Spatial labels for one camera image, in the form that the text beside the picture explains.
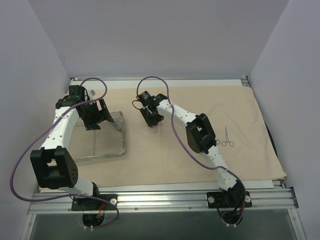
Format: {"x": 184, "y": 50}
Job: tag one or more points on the steel forceps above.
{"x": 119, "y": 125}

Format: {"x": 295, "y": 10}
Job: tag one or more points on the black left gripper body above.
{"x": 95, "y": 116}

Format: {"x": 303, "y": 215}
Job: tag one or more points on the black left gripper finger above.
{"x": 104, "y": 112}
{"x": 92, "y": 126}

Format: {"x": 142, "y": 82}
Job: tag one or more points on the aluminium table edge rail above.
{"x": 245, "y": 81}

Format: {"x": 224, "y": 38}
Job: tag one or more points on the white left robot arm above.
{"x": 53, "y": 165}

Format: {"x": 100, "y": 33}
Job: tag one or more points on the aluminium front rail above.
{"x": 174, "y": 201}

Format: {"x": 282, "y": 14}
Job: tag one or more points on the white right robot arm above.
{"x": 194, "y": 133}

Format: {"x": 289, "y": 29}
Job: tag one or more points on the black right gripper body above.
{"x": 151, "y": 118}

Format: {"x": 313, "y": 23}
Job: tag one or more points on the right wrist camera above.
{"x": 144, "y": 98}

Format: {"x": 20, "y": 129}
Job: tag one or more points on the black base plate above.
{"x": 88, "y": 204}
{"x": 224, "y": 199}

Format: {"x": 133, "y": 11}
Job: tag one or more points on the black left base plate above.
{"x": 88, "y": 204}

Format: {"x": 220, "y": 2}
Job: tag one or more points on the steel surgical scissors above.
{"x": 227, "y": 141}

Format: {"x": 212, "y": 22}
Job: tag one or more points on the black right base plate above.
{"x": 224, "y": 199}

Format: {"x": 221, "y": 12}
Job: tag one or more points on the beige cloth wrap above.
{"x": 155, "y": 156}

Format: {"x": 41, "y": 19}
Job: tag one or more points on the wire mesh instrument tray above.
{"x": 106, "y": 143}

